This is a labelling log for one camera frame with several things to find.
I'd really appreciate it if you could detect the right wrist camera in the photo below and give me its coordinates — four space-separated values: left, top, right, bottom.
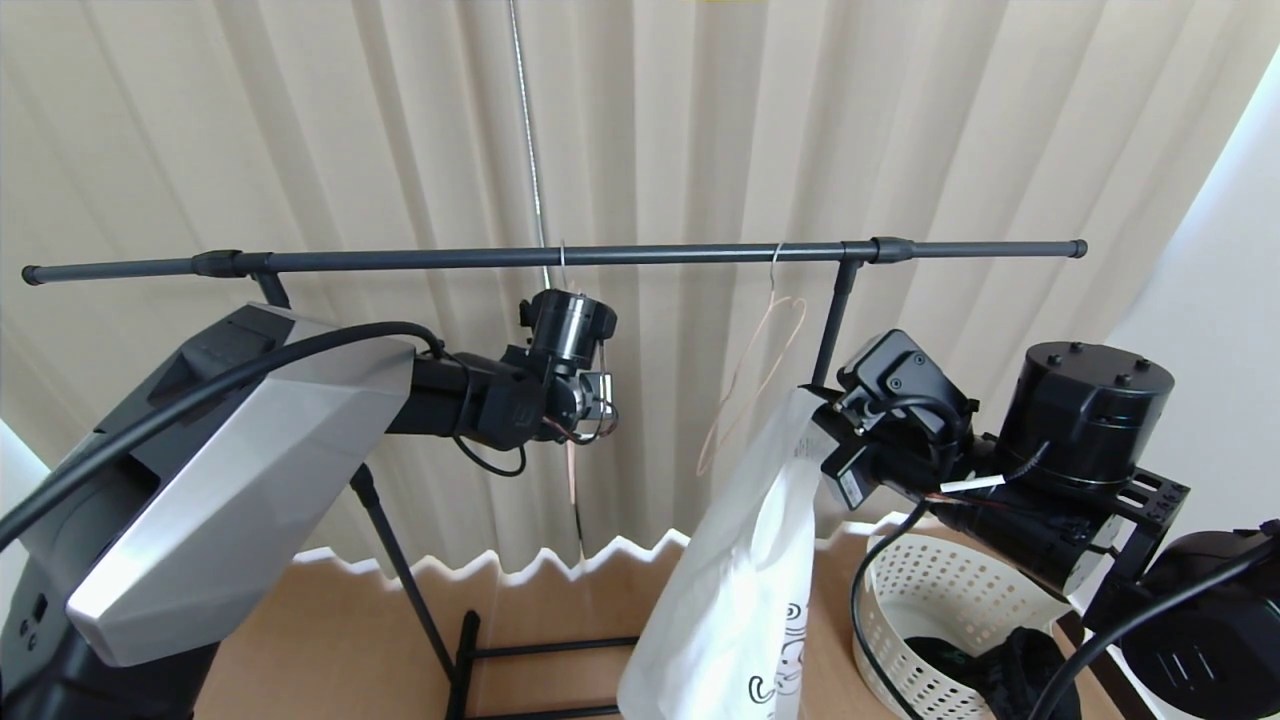
835 327 980 452

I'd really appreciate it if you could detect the white laundry basket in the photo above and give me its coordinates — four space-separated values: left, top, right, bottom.
854 531 1087 720

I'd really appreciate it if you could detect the black clothes rack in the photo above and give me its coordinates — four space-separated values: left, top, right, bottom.
22 237 1089 720

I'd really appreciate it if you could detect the black garment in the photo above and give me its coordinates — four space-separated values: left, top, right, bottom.
904 624 1084 720

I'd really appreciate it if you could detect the white printed t-shirt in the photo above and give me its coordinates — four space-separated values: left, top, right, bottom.
616 386 832 720

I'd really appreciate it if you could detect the beige curtain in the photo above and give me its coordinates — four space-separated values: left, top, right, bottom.
0 0 1280 593

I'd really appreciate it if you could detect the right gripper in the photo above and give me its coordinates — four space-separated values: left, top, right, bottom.
814 394 1113 597

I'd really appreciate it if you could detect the pink clothes hanger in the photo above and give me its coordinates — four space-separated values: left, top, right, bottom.
696 242 809 479
555 239 614 507

